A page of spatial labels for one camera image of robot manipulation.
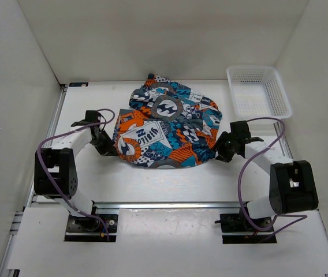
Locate colourful patterned shorts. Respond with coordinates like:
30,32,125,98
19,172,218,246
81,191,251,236
113,74,222,169

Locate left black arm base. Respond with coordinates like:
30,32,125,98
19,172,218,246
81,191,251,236
64,209,119,242

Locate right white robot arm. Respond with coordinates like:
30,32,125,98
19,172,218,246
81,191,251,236
213,121,319,231

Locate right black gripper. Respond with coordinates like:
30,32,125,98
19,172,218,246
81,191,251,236
208,131,237,163

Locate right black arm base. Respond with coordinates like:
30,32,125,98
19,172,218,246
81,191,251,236
214,214,277,245

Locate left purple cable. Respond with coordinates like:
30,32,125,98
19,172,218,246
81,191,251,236
36,108,115,242

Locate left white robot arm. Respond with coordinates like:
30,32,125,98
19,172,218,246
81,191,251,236
33,108,117,231

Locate small dark label sticker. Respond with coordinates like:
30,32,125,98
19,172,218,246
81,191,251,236
69,82,89,87

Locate white plastic mesh basket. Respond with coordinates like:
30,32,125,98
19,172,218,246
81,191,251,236
226,65,292,119

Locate aluminium front rail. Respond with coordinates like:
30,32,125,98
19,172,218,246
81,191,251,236
31,201,269,211

